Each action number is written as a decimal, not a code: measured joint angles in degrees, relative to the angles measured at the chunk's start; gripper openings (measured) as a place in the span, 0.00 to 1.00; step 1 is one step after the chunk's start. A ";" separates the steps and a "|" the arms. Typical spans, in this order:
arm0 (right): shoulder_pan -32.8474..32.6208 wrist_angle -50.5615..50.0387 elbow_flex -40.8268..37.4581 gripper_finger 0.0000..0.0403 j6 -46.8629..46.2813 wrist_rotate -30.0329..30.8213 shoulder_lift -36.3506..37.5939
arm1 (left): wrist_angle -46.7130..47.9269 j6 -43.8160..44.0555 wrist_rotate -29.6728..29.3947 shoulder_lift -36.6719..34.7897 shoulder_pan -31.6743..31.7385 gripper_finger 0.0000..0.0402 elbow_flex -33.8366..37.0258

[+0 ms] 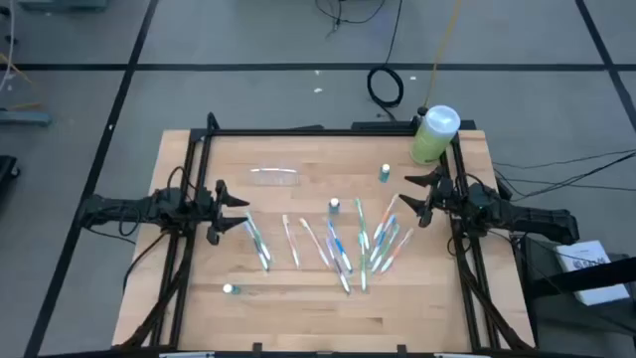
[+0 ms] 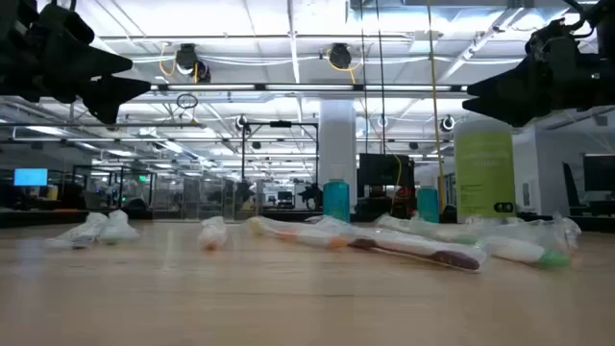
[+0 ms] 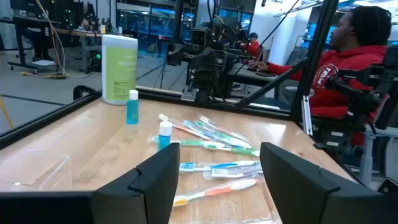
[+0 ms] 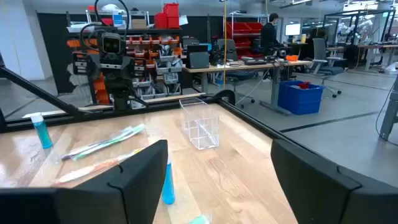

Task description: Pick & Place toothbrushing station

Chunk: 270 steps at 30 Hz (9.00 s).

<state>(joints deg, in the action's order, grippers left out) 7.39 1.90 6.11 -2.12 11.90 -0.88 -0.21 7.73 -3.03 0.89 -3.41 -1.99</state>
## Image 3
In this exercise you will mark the blue mouthwash bottle white cap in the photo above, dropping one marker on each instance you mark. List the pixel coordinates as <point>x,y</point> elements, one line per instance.
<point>164,138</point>
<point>132,109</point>

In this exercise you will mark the person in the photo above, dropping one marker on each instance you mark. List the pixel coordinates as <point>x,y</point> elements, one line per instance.
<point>252,48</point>
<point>348,62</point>

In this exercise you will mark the green toothbrush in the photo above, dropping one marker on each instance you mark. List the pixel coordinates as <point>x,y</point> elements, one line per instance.
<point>217,145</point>
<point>222,134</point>

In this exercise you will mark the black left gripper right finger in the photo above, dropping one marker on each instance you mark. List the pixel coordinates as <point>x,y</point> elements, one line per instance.
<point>298,193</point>

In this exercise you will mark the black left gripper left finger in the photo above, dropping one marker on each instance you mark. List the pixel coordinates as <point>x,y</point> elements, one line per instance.
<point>149,193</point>

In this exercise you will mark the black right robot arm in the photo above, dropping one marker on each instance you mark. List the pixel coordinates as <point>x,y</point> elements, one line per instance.
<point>206,91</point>

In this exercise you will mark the orange toothbrush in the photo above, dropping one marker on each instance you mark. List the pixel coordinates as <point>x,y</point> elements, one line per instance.
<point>217,190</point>
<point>186,128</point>

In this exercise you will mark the purple toothbrush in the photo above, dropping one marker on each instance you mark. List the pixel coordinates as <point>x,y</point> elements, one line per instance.
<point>230,173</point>

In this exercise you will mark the clear acrylic organizer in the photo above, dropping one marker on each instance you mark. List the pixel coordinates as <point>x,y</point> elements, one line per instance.
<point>37,174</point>

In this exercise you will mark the black office desk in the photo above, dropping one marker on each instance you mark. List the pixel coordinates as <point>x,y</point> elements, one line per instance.
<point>245,76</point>

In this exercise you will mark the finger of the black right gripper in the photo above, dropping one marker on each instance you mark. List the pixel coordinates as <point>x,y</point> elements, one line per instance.
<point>242,56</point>
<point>176,54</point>

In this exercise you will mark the wooden top workbench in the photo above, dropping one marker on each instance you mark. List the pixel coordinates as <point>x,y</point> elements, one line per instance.
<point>77,32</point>

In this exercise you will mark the green disinfecting wipes canister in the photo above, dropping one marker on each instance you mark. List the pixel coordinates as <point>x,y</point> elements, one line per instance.
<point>119,68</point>

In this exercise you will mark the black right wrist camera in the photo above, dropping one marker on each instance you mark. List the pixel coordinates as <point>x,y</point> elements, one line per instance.
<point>202,36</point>

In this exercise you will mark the grey stand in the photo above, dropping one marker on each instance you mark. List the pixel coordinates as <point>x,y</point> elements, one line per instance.
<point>367,158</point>

